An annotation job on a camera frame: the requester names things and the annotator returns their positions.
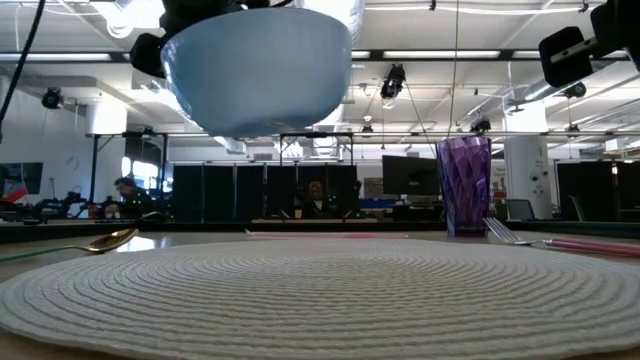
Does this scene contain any black computer monitor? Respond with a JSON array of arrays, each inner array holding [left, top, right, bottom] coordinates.
[[381, 154, 442, 197]]

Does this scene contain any purple faceted plastic cup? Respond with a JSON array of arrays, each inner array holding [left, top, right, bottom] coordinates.
[[435, 135, 493, 238]]

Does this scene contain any white woven round placemat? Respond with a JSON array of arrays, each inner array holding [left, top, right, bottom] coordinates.
[[0, 238, 640, 360]]

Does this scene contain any long ceiling light strip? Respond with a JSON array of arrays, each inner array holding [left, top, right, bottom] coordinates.
[[382, 49, 502, 60], [0, 52, 112, 63]]

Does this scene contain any black metal table frame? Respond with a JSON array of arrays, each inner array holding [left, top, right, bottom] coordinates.
[[0, 219, 640, 245]]

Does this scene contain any black metal gantry frame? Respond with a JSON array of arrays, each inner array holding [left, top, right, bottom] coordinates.
[[84, 130, 172, 221]]

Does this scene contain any gold spoon with green handle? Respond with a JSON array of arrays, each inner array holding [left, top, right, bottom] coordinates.
[[0, 227, 140, 264]]

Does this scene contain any white round column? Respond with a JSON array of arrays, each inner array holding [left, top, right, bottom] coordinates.
[[503, 102, 554, 220]]

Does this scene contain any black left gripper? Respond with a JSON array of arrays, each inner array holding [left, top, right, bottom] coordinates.
[[159, 0, 296, 39]]

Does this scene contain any dark wall screen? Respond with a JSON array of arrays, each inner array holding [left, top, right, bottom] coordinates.
[[0, 161, 44, 197]]

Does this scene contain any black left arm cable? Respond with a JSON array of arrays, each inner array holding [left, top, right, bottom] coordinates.
[[0, 0, 47, 144]]

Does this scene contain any light blue bowl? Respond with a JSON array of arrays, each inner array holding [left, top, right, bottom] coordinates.
[[159, 7, 354, 140]]

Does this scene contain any grey office chair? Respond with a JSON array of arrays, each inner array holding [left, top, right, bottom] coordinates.
[[505, 198, 537, 222]]

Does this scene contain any thin hanging cord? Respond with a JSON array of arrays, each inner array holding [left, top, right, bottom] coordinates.
[[447, 0, 461, 139]]

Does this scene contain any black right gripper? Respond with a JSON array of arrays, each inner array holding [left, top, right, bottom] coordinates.
[[589, 0, 640, 71]]

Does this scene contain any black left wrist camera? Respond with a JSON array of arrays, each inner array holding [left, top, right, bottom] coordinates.
[[129, 32, 167, 80]]

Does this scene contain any silver ventilation duct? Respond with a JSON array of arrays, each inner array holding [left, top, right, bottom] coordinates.
[[504, 59, 640, 114]]

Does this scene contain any silver fork with pink handle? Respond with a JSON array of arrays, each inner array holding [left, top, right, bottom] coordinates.
[[482, 216, 640, 259]]

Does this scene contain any black partition wall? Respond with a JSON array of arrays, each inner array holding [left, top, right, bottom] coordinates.
[[556, 160, 640, 223], [172, 163, 359, 221]]

